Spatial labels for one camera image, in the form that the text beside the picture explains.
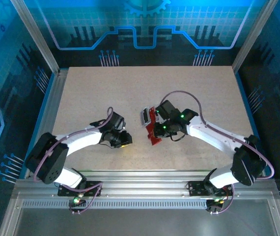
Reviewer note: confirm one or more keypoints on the red leather card holder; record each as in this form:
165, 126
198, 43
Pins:
154, 141

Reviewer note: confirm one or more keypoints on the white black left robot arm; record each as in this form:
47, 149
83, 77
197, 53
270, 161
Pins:
86, 140

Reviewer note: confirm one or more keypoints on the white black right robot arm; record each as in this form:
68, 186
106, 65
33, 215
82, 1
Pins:
216, 137

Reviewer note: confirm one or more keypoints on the grey front panel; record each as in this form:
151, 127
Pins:
142, 223

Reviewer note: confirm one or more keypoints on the aluminium front rail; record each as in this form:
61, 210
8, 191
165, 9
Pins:
142, 186

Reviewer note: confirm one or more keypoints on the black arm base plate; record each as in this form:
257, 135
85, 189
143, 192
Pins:
195, 188
62, 190

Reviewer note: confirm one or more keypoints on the side frame rail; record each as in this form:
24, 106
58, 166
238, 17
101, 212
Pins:
47, 118
251, 118

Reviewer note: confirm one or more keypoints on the aluminium frame post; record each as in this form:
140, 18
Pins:
253, 37
36, 37

